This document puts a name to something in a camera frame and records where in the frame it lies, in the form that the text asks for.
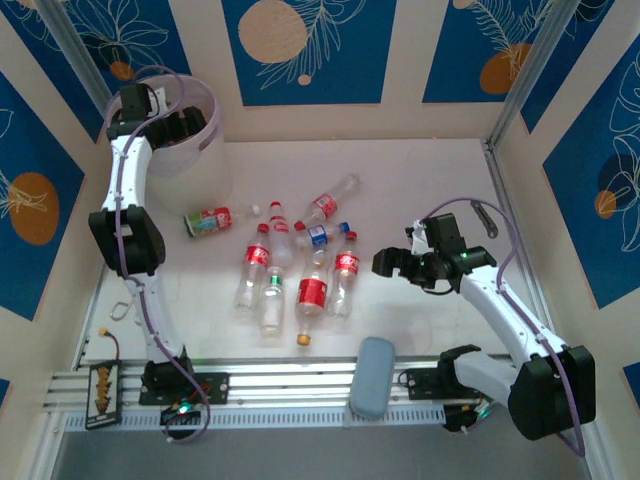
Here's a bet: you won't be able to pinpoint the controller board green light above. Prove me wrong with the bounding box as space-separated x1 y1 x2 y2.
158 397 202 427
443 399 496 432

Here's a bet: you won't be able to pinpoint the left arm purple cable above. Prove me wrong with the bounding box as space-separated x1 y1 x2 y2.
102 64 211 448

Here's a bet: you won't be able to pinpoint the orange-capped red-label clear bottle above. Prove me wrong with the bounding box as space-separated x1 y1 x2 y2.
293 247 332 348

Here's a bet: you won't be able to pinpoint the black board yellow connectors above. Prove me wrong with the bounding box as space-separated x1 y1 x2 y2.
84 363 124 431

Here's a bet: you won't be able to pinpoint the grey metal bar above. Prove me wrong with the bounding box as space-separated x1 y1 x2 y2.
469 197 500 240

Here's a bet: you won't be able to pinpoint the red-capped red-label clear bottle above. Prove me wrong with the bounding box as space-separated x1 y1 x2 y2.
327 230 362 318
233 222 274 312
293 173 362 232

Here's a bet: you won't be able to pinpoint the yellow connector red wire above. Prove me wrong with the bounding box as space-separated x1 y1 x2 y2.
97 327 123 362

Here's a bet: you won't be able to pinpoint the clear bottle red green label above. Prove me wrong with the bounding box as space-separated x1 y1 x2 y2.
182 203 262 240

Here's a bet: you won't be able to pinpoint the frosted white bottle red cap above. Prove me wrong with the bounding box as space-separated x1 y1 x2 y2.
267 200 297 270

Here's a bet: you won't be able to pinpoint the white slotted cable duct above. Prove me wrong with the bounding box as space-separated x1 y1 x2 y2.
63 403 447 432

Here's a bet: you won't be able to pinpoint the light blue oval case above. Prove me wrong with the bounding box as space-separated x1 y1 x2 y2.
348 335 397 421

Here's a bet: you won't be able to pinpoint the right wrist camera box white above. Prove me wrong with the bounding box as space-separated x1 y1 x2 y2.
405 218 432 254

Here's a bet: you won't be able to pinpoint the aluminium table side rail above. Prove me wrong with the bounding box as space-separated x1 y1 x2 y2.
74 264 114 369
482 141 559 346

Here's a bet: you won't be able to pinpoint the aluminium corner post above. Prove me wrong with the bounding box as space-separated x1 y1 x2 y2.
34 0 115 104
485 0 587 151

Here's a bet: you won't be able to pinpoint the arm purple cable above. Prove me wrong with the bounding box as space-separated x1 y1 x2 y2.
102 64 211 448
417 198 586 459

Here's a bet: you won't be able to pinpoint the clear bottle green white label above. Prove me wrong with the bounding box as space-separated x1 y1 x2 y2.
258 265 288 347

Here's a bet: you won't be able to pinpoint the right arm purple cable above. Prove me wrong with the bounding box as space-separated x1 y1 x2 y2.
417 198 586 459

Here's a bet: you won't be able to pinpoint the clear bottle blue label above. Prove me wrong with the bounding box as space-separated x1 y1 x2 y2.
294 221 351 251

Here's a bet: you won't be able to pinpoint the white plastic bin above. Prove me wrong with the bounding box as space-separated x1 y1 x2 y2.
103 73 236 215

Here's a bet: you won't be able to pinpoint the aluminium extrusion rail base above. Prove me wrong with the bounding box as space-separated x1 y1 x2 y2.
42 355 599 416

